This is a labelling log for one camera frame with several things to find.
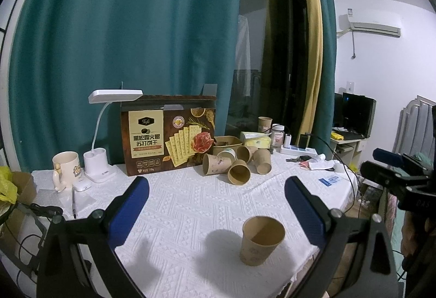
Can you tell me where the floral kraft paper cup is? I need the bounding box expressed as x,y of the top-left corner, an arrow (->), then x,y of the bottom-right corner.
240,216 -> 285,266

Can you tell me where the right hand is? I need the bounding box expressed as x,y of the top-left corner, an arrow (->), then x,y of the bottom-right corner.
401,211 -> 435,257

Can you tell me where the blue white card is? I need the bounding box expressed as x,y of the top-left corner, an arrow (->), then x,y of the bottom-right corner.
319,175 -> 341,187

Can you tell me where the white desk lamp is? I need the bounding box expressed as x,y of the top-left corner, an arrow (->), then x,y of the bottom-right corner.
83,88 -> 144,184

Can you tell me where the white earbud case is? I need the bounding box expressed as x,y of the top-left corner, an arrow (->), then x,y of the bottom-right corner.
72,178 -> 92,192

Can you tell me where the black key bunch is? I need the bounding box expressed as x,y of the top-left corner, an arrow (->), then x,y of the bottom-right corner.
286,156 -> 312,163

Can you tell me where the black pen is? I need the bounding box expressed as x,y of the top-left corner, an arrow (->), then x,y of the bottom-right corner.
71,187 -> 77,219

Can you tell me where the white power strip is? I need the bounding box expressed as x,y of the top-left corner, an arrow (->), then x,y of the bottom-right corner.
280,145 -> 318,157

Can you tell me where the cream cartoon mug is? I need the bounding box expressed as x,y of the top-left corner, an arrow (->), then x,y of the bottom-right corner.
52,151 -> 82,193

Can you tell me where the black power plug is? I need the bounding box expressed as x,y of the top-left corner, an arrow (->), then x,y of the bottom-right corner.
29,203 -> 63,218

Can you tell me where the white textured tablecloth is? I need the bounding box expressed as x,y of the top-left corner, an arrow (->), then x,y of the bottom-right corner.
0,149 -> 360,298

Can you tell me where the kraft paper cup right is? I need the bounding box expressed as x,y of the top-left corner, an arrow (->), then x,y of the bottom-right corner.
253,149 -> 272,175

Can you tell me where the yellow teal curtain right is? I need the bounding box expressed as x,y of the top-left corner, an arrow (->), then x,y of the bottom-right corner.
299,0 -> 337,156

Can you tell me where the kraft paper cup front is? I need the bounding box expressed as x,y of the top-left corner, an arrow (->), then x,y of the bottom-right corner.
227,159 -> 251,186

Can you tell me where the white lid jar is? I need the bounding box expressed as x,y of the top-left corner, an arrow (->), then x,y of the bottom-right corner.
271,124 -> 284,147

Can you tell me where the brown cracker box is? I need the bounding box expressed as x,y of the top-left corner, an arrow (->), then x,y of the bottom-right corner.
120,95 -> 217,175

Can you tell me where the black monitor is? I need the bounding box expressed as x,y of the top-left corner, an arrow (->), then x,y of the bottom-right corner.
332,92 -> 376,140

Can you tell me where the yellow tissue pack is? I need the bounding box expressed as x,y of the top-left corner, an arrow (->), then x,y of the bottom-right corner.
240,131 -> 271,149

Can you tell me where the kraft paper cup middle back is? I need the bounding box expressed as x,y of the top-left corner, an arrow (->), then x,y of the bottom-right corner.
236,145 -> 258,164

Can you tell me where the kraft paper cup behind left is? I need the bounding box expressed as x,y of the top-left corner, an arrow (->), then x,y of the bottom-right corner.
202,154 -> 232,175

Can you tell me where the upright paper cup far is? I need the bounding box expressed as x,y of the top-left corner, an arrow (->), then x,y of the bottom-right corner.
258,117 -> 273,133

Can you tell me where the yellow plastic bag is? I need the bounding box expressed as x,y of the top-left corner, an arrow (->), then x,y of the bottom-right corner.
0,166 -> 18,204

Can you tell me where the brown oval tray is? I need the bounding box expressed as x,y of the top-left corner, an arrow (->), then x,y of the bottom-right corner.
213,136 -> 243,156

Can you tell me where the white air conditioner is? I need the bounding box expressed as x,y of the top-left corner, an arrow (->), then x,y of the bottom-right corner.
336,10 -> 402,38

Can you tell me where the teal curtain left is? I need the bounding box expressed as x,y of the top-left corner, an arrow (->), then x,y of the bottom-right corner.
9,0 -> 240,172

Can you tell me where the black cable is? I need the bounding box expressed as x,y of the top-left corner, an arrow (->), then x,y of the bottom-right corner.
299,132 -> 357,213

